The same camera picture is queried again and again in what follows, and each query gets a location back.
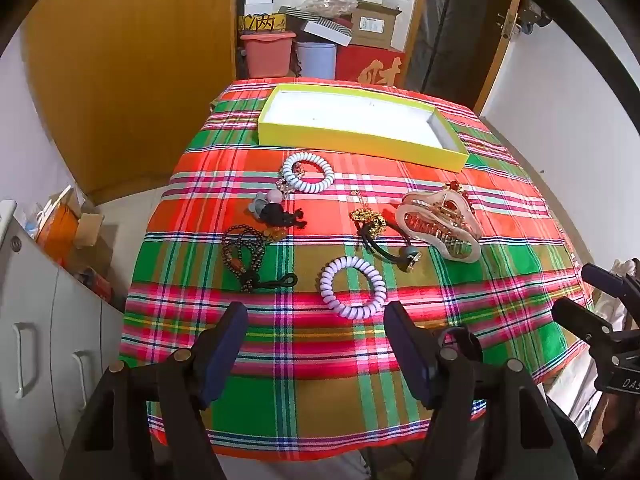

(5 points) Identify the pink plastic bin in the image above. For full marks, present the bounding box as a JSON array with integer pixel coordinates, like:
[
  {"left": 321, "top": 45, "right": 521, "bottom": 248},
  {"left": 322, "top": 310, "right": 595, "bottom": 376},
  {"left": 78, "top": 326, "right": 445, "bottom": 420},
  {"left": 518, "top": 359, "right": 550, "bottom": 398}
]
[{"left": 240, "top": 30, "right": 297, "bottom": 80}]

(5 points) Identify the white spiral hair tie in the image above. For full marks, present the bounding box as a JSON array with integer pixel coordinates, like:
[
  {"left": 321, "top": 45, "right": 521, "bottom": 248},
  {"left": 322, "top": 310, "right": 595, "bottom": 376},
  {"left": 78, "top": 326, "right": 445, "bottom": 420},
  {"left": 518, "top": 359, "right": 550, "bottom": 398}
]
[{"left": 281, "top": 151, "right": 335, "bottom": 194}]

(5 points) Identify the pale blue bucket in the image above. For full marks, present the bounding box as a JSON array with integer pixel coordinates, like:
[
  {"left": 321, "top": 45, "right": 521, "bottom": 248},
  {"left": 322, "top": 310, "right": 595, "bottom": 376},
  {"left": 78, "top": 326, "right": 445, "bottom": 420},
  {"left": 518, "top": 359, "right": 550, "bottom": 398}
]
[{"left": 296, "top": 41, "right": 337, "bottom": 81}]

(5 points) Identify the orange container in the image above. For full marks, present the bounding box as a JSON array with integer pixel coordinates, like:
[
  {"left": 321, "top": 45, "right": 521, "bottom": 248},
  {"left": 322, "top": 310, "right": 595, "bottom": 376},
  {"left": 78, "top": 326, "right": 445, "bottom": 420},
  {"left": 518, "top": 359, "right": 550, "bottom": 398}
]
[{"left": 37, "top": 200, "right": 81, "bottom": 266}]

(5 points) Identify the clear plastic bag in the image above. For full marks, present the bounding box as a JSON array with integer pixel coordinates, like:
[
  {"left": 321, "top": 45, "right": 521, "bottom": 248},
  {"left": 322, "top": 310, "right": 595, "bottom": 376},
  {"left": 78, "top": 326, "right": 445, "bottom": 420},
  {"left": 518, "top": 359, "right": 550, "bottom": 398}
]
[{"left": 300, "top": 0, "right": 358, "bottom": 18}]

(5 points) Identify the gold chain bracelet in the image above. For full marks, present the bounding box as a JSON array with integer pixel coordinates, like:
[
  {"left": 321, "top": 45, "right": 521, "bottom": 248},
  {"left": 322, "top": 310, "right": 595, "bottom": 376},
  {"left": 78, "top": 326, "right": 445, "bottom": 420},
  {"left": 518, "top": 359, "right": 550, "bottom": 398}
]
[{"left": 349, "top": 191, "right": 388, "bottom": 238}]

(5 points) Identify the plaid tablecloth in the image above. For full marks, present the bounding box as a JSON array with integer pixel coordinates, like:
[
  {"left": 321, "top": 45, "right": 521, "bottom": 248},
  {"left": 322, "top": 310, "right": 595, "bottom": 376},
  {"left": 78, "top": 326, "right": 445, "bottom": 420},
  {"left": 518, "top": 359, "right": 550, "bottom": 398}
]
[{"left": 118, "top": 77, "right": 596, "bottom": 461}]

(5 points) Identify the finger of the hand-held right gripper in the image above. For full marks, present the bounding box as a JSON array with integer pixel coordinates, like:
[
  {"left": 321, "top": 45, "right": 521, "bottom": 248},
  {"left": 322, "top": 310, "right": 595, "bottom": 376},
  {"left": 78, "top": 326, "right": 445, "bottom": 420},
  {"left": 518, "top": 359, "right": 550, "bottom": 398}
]
[
  {"left": 581, "top": 263, "right": 640, "bottom": 307},
  {"left": 551, "top": 297, "right": 615, "bottom": 357}
]

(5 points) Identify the black hair tie with charm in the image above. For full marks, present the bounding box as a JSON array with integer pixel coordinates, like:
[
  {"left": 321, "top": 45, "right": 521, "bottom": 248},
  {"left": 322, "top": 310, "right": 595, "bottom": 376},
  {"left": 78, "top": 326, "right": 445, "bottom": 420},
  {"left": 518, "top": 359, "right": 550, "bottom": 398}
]
[{"left": 359, "top": 225, "right": 423, "bottom": 273}]

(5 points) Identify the brown cardboard box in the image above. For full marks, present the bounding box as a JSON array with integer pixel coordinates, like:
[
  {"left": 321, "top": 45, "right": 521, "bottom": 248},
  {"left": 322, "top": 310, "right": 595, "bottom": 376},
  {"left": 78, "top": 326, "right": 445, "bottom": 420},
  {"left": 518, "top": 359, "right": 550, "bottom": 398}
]
[{"left": 350, "top": 0, "right": 405, "bottom": 51}]

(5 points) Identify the white sheet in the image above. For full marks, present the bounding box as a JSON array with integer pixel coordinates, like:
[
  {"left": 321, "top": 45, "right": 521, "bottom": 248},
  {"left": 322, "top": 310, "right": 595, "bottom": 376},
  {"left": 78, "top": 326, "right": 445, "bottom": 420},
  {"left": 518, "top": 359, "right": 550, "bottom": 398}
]
[{"left": 545, "top": 260, "right": 640, "bottom": 441}]

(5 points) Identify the wooden door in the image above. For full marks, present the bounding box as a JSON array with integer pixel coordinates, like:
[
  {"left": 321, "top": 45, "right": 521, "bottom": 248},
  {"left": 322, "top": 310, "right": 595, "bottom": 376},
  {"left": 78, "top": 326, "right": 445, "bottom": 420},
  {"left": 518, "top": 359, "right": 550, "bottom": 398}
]
[{"left": 22, "top": 0, "right": 238, "bottom": 206}]

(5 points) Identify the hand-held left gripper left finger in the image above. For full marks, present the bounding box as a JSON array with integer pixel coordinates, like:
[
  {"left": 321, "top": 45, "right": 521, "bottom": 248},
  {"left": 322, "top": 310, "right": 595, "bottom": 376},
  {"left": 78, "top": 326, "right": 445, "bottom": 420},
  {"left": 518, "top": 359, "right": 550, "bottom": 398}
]
[{"left": 60, "top": 301, "right": 249, "bottom": 480}]

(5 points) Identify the black striped box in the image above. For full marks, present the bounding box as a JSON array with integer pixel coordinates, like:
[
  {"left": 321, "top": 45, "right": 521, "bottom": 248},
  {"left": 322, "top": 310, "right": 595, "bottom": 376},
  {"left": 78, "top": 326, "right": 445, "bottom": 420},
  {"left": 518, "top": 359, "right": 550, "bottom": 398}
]
[{"left": 277, "top": 6, "right": 351, "bottom": 28}]

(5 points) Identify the dark red packet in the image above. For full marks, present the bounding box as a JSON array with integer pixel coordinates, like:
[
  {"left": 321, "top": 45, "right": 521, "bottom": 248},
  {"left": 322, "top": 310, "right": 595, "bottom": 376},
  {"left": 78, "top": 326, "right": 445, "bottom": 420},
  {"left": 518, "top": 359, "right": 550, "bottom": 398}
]
[{"left": 80, "top": 267, "right": 113, "bottom": 301}]

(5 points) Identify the white box striped edge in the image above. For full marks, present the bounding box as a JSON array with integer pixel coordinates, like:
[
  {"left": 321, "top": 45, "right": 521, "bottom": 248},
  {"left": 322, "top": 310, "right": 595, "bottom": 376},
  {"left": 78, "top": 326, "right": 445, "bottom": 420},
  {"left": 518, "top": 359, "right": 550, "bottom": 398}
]
[{"left": 302, "top": 19, "right": 353, "bottom": 47}]

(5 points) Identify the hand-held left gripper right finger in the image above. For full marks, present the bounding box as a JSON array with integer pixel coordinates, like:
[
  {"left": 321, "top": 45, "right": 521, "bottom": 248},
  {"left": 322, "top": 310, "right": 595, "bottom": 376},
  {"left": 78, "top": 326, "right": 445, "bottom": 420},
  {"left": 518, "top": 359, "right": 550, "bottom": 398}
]
[{"left": 384, "top": 301, "right": 596, "bottom": 480}]

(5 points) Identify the red bead bracelet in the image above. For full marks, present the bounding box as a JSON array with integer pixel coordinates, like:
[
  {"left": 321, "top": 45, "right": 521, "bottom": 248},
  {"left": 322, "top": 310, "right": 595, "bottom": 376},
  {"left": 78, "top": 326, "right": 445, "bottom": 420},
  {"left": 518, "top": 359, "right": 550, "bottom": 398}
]
[{"left": 440, "top": 180, "right": 471, "bottom": 201}]

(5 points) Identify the black cable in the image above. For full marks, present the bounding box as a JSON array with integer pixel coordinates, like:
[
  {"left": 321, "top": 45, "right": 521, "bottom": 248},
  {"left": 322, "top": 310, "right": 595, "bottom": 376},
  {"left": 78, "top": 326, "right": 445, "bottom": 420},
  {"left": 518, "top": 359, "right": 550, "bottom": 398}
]
[{"left": 500, "top": 0, "right": 640, "bottom": 138}]

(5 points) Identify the small cardboard box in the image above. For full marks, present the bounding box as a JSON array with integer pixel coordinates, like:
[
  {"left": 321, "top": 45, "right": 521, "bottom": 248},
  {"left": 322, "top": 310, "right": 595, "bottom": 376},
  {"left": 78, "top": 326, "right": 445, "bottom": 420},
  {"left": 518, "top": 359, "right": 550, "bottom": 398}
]
[{"left": 75, "top": 205, "right": 106, "bottom": 248}]

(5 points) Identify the metal door handle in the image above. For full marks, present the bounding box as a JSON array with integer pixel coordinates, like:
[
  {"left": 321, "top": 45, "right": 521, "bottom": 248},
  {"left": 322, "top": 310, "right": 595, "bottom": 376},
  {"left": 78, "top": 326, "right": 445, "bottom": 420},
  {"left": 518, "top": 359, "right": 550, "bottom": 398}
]
[{"left": 495, "top": 10, "right": 521, "bottom": 41}]

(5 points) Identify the white cabinet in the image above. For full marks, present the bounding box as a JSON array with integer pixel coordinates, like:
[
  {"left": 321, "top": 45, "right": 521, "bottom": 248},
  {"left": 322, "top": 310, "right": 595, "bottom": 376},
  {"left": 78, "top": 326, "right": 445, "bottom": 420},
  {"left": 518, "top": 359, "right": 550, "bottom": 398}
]
[{"left": 0, "top": 200, "right": 126, "bottom": 480}]

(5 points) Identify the dark padded door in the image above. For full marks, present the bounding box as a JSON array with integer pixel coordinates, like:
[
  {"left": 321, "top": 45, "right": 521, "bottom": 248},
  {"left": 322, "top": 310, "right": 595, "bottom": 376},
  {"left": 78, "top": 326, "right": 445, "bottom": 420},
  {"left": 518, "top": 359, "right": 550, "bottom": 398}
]
[{"left": 404, "top": 0, "right": 523, "bottom": 116}]

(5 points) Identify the lilac spiral hair tie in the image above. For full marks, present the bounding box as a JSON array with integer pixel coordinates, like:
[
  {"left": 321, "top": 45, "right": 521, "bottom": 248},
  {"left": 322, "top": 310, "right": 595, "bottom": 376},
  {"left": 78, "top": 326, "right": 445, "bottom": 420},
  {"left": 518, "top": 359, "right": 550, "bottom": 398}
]
[{"left": 320, "top": 256, "right": 383, "bottom": 322}]

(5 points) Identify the yellow and black box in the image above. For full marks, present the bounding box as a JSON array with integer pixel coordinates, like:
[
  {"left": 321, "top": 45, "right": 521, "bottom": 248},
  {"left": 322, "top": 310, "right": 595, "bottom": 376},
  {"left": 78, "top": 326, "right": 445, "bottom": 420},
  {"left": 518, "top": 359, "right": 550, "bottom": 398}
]
[{"left": 237, "top": 12, "right": 288, "bottom": 36}]

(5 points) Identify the yellow shallow box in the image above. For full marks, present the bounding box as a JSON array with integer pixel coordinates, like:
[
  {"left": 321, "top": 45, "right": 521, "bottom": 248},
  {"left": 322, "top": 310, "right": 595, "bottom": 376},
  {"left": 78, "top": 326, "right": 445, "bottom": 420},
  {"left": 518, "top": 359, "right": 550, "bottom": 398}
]
[{"left": 257, "top": 84, "right": 470, "bottom": 170}]

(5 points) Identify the red box gold print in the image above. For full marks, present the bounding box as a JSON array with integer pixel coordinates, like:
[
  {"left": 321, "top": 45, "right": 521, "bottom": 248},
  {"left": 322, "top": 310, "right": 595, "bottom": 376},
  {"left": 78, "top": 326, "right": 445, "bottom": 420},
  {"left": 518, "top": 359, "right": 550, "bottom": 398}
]
[{"left": 335, "top": 44, "right": 407, "bottom": 86}]

